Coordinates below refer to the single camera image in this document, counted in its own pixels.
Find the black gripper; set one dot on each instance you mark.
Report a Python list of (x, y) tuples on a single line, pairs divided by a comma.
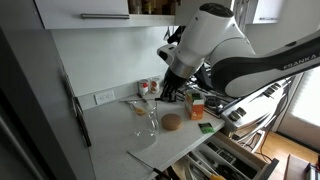
[(175, 80)]

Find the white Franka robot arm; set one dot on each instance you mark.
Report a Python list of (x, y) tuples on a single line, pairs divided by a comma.
[(206, 33)]

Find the small spice jar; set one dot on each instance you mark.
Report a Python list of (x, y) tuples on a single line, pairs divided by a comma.
[(154, 86)]

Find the red white tomato can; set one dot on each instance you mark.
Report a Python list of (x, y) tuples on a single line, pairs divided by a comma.
[(143, 88)]

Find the round cork lid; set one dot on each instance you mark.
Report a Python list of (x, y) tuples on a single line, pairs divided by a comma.
[(172, 122)]

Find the orange carton box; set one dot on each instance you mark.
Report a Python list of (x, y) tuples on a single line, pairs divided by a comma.
[(195, 108)]

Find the clear glass measuring jug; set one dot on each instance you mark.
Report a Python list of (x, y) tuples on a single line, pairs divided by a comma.
[(146, 123)]

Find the small green packet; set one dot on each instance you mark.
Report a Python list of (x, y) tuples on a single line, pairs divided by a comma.
[(206, 128)]

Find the silver stove knob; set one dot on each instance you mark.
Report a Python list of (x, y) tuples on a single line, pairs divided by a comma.
[(234, 115), (242, 111)]

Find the stainless gas stove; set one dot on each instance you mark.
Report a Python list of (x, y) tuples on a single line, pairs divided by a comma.
[(256, 106)]

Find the black magnetic knife rack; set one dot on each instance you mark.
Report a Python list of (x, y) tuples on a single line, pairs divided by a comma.
[(81, 123)]

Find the open wooden utensil drawer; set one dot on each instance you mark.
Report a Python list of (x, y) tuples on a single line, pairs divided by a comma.
[(246, 156)]

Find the dark grey refrigerator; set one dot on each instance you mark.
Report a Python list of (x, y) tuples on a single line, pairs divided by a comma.
[(33, 100)]

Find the white wall outlet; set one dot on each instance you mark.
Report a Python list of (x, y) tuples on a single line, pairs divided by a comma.
[(104, 97)]

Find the white wall cabinet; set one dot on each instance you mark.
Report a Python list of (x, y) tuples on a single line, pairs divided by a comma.
[(83, 8)]

